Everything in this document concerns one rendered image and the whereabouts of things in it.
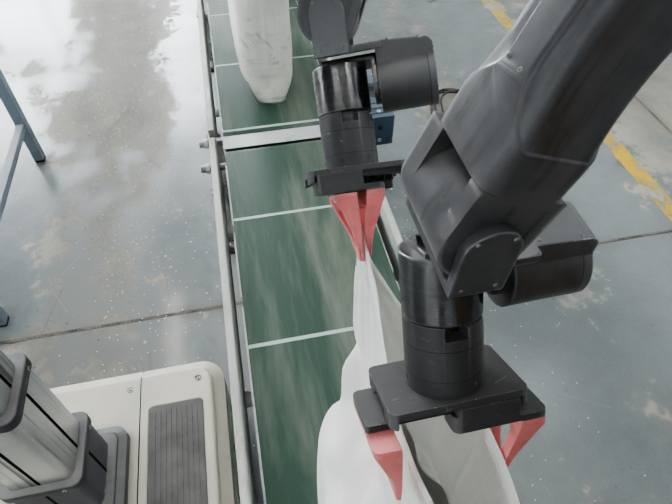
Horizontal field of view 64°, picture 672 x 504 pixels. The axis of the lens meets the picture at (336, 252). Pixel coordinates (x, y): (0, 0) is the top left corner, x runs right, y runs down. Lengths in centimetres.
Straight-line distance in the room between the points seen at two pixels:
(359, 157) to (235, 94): 151
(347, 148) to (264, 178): 112
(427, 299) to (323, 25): 30
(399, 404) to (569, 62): 24
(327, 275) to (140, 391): 54
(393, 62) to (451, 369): 32
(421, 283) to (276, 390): 89
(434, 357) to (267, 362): 90
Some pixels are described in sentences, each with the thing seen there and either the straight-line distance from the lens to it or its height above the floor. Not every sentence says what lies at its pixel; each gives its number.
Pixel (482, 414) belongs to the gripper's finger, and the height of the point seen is 111.
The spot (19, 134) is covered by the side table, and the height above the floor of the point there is 19.
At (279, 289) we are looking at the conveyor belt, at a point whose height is 38.
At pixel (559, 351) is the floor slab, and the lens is 183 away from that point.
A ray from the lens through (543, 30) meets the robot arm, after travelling 26.
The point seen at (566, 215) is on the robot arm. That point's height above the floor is 121.
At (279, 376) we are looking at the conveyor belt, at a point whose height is 38.
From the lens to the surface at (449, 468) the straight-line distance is 61.
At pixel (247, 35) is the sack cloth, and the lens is 187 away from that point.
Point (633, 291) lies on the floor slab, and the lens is 209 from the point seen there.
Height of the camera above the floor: 146
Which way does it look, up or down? 49 degrees down
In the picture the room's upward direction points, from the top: straight up
